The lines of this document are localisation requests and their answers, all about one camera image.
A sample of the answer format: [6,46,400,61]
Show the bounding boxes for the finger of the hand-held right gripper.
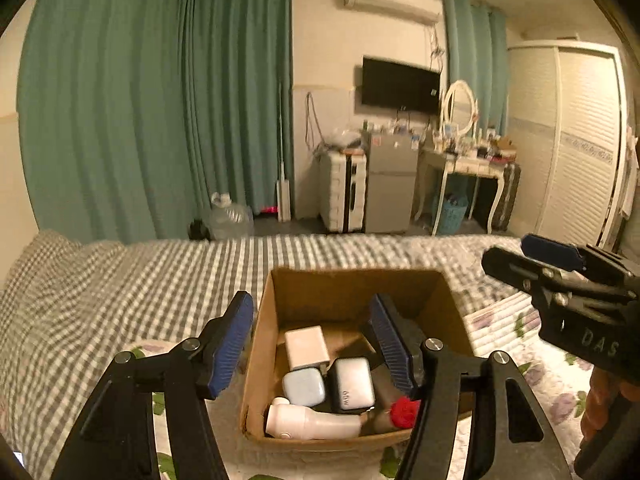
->
[481,246,551,293]
[520,232,588,272]

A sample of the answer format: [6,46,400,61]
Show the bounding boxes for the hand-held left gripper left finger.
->
[50,291,254,480]

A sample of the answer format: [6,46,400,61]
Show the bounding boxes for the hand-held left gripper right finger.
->
[369,294,573,480]

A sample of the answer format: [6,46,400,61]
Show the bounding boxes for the white cube charger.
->
[327,357,376,413]

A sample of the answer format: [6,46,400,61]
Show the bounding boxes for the white square charger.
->
[285,326,332,372]

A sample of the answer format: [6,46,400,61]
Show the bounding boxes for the light blue earbud case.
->
[282,367,327,407]

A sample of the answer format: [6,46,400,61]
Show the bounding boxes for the brown cardboard box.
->
[239,267,476,453]

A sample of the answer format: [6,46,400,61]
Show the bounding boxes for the white cylindrical handheld device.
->
[264,396,370,441]

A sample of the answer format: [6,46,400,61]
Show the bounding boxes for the person's right hand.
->
[581,369,623,442]

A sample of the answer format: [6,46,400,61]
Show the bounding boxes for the red ruffled item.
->
[390,396,424,429]

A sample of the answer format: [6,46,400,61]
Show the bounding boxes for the dark suitcase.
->
[492,162,521,233]

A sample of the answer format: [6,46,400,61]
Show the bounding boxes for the white floral quilt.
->
[120,295,593,480]

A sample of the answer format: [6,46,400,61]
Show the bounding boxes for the blue basket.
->
[432,192,468,235]

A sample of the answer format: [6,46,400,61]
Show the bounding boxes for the white dressing table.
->
[412,147,513,235]

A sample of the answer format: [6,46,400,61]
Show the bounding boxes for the white louvred wardrobe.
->
[505,41,628,253]

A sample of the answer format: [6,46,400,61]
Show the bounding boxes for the hanging white clothes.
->
[617,125,640,216]

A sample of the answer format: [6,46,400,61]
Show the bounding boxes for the clutter of cosmetics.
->
[430,127,516,166]

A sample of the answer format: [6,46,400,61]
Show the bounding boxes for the grey checked blanket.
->
[0,230,531,480]

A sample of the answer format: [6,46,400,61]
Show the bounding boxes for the clear water jug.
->
[207,192,255,241]

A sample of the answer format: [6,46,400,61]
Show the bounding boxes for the silver small fridge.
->
[364,132,420,233]

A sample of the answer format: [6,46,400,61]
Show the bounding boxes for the white mop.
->
[275,80,293,223]

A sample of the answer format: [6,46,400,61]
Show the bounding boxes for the white oval mirror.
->
[440,80,478,138]

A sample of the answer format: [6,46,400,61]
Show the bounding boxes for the white suitcase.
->
[319,151,368,233]

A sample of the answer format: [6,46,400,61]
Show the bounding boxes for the row of small bottles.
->
[364,119,426,136]

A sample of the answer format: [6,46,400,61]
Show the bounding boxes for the clear plastic bag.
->
[327,129,363,153]

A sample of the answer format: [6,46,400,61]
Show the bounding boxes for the teal curtain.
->
[442,0,508,136]
[182,0,293,238]
[17,0,196,243]

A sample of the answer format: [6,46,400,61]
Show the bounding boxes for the white air conditioner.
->
[342,0,441,25]

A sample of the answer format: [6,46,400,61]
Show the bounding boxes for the black wall television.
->
[361,56,442,113]

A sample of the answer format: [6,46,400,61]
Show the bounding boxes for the air conditioner cable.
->
[429,25,446,68]

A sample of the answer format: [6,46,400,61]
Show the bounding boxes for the dark wall cables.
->
[302,92,326,156]

